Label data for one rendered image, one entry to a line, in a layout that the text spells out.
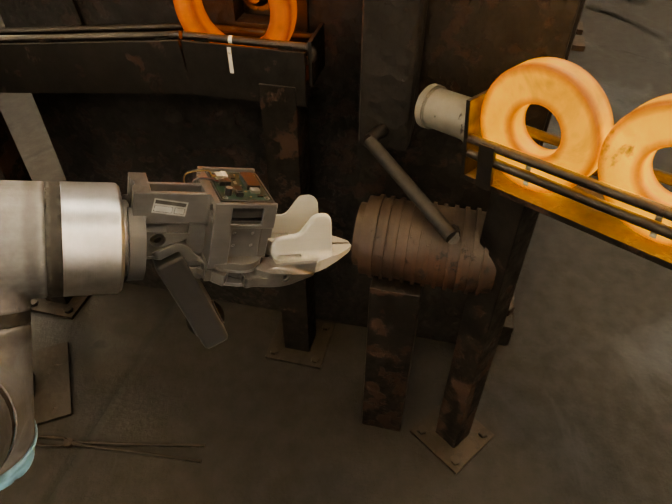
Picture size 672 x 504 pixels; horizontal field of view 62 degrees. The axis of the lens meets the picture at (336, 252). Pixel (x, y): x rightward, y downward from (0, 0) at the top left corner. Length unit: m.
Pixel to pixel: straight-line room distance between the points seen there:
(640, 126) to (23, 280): 0.56
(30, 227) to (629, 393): 1.21
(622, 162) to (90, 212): 0.51
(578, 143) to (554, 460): 0.73
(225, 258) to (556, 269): 1.22
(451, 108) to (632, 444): 0.82
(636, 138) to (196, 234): 0.43
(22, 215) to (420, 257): 0.53
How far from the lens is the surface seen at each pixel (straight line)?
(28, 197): 0.46
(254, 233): 0.48
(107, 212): 0.45
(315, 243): 0.52
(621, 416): 1.35
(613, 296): 1.57
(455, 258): 0.80
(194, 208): 0.46
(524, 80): 0.68
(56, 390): 1.37
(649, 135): 0.63
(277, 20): 0.86
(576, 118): 0.66
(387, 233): 0.80
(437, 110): 0.76
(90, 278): 0.45
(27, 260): 0.45
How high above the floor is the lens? 1.04
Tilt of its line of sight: 43 degrees down
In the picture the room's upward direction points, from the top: straight up
